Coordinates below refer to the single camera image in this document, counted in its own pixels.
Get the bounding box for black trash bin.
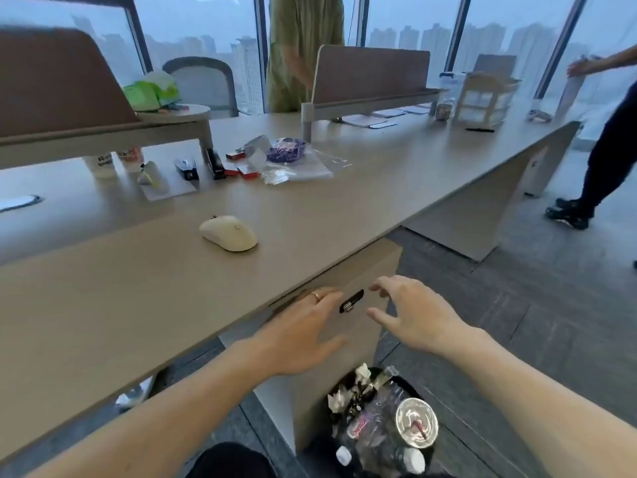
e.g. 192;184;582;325
303;365;443;478

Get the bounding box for beige drawer cabinet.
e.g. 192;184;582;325
219;239;403;456

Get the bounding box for person's right hand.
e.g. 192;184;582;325
367;276;486;359

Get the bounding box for purple bundle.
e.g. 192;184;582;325
266;137;306;164

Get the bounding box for clear plastic bottle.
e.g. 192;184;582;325
356;375;416;473

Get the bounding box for crumpled white paper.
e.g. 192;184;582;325
326;363;374;415

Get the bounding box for grey mesh office chair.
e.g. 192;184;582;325
162;57;240;119

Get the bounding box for green and white bag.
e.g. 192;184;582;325
123;71;181;112

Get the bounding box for clear plastic container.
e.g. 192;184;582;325
439;72;468;120

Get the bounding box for person's right forearm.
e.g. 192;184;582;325
443;327;637;478

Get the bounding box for black stapler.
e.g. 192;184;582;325
205;148;228;181

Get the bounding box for white wooden shelf organizer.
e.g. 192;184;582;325
454;73;521;129

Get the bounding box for round white tray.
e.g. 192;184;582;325
134;104;212;121

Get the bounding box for tall white box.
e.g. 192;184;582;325
555;57;600;121

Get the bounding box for black box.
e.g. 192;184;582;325
174;158;200;182

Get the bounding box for clear lidded plastic cup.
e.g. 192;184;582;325
395;398;440;449

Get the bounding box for white paper sheet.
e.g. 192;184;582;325
139;166;199;202

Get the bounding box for person's dark trousers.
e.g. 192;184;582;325
186;442;277;478

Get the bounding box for person's left forearm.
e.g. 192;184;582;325
25;338;269;478

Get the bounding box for large brown desk divider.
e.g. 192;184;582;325
0;26;215;170

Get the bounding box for white flat device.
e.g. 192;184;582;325
0;195;43;213

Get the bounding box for person's left hand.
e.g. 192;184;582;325
242;287;350;379

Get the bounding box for white labelled cup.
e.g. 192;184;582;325
117;148;145;175
82;153;116;180

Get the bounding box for small brown desk divider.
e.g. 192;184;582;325
301;44;445;144

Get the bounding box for clear plastic bag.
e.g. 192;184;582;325
244;135;354;186

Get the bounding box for white papers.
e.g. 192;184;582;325
342;105;431;130

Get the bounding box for white computer mouse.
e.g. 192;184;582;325
199;215;258;253

